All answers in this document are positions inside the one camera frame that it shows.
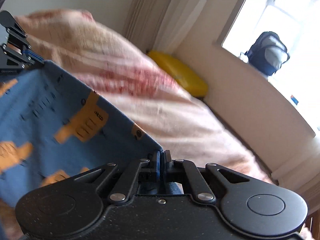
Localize small blue box on sill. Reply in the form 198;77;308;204
290;95;299;105

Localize navy grey backpack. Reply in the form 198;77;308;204
244;31;290;77

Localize blue pants orange print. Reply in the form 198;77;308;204
1;61;163;207

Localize pink floral bed cover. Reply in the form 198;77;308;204
0;9;313;240

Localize beige left curtain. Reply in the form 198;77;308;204
123;0;207;54

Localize yellow pillow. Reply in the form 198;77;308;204
148;50;208;98

